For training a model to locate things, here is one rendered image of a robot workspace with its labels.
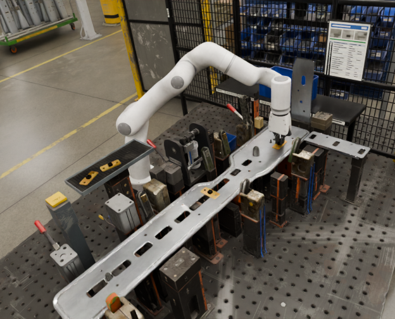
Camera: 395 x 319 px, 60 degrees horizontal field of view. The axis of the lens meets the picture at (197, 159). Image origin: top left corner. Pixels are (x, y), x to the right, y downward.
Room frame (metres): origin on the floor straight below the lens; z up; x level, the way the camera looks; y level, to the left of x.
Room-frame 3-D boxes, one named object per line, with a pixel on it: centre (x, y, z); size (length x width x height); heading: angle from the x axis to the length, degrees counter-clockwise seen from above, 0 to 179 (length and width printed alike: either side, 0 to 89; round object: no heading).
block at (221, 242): (1.12, -0.02, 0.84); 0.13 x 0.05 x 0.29; 43
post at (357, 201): (1.25, -0.75, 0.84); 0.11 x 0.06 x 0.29; 43
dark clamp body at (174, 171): (1.24, 0.12, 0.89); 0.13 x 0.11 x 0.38; 43
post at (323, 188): (1.38, -0.63, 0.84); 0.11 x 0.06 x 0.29; 43
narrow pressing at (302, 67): (1.60, -0.58, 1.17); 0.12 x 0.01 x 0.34; 43
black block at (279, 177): (1.17, -0.35, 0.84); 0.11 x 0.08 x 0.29; 43
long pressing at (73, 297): (1.09, -0.02, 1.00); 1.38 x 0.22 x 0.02; 133
